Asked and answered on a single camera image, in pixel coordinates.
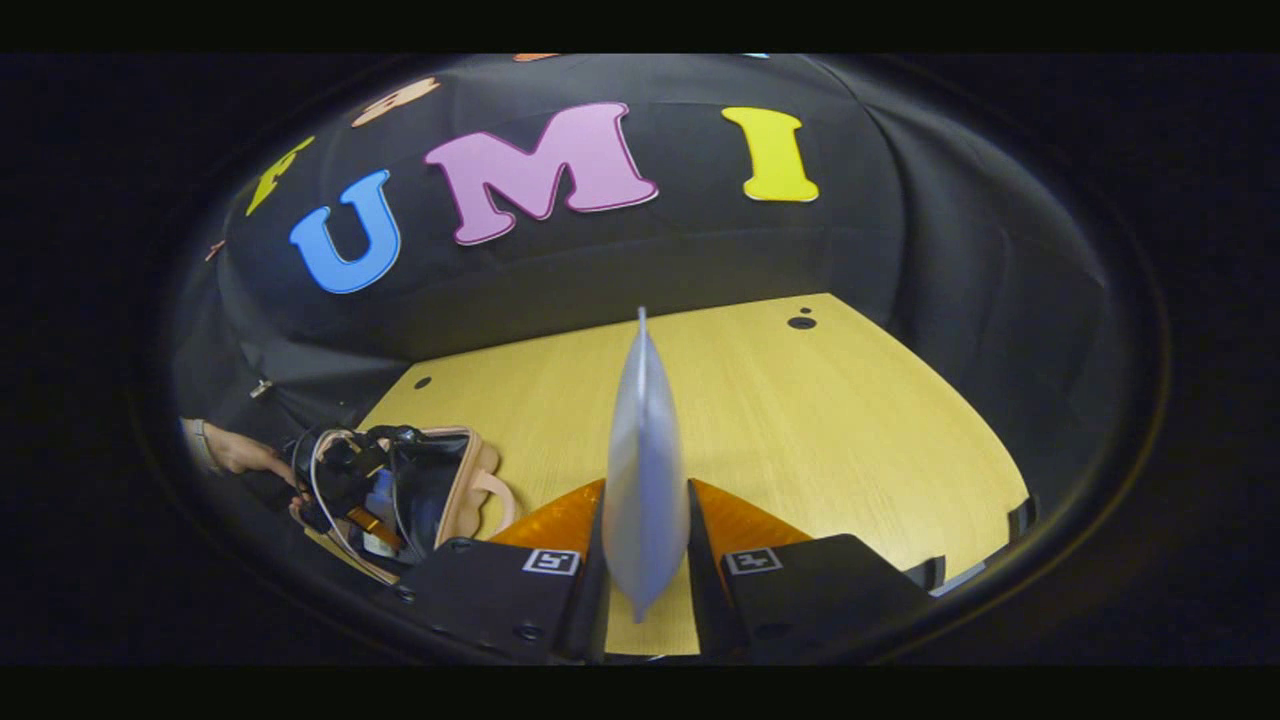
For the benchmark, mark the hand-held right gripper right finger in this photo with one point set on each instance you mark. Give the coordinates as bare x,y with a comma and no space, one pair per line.
705,610

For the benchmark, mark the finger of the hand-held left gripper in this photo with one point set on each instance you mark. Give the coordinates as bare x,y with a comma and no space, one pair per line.
375,527

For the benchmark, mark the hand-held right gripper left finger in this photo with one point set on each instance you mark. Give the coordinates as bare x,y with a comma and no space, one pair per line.
590,610

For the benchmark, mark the white tube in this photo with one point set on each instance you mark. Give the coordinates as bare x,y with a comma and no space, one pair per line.
645,480

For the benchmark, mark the silver cloth clip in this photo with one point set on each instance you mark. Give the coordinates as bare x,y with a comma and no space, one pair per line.
262,388

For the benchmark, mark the copper cloth clip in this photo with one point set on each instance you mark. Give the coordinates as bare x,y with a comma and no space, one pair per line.
215,250

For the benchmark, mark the black backdrop cloth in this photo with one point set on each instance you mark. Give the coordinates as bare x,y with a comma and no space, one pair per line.
900,200

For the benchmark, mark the black table bracket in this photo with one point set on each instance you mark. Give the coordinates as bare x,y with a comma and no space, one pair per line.
925,573
1021,518

